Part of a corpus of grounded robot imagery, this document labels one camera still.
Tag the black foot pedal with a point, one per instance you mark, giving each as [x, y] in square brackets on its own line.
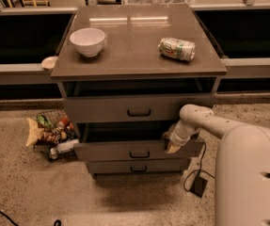
[198, 186]

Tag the grey bottom drawer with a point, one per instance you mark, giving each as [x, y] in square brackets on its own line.
[139, 166]

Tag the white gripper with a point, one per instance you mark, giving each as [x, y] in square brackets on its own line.
[173, 137]

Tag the grey top drawer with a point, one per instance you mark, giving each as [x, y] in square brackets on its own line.
[131, 108]

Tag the grey drawer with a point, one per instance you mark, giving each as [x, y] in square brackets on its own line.
[139, 166]
[125, 141]
[131, 108]

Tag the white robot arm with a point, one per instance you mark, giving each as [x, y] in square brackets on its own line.
[242, 165]

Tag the yellow chip bag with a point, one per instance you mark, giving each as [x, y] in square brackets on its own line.
[34, 133]

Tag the black wire basket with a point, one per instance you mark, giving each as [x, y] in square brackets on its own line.
[47, 145]

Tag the red capped bottle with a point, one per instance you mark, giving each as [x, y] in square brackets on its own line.
[63, 123]

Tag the white plastic bottle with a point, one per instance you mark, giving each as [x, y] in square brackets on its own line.
[66, 146]

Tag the white ceramic bowl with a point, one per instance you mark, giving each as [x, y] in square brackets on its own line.
[88, 42]

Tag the grey drawer cabinet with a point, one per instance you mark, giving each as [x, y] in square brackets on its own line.
[130, 63]

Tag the crushed green white can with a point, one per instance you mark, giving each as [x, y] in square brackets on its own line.
[176, 48]

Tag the green snack packet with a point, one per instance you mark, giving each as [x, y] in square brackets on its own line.
[41, 119]

